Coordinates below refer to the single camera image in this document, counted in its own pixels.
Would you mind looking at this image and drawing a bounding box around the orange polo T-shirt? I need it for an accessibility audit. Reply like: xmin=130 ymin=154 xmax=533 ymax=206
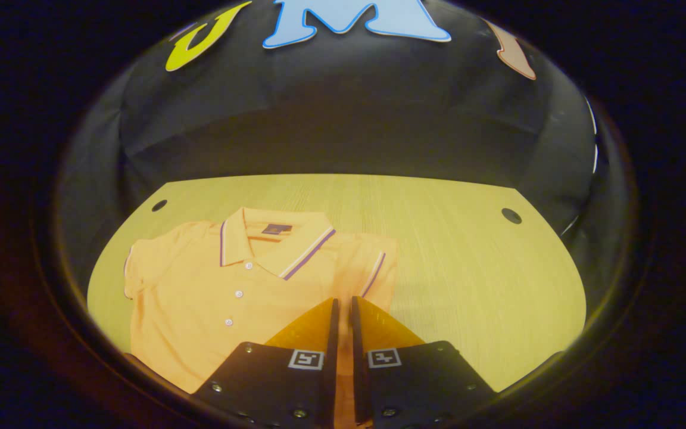
xmin=124 ymin=207 xmax=399 ymax=429

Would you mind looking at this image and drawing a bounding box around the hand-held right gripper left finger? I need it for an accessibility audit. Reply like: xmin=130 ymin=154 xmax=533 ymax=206
xmin=193 ymin=298 xmax=339 ymax=429

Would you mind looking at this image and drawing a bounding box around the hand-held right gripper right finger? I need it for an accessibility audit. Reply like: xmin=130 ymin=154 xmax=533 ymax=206
xmin=350 ymin=296 xmax=495 ymax=429

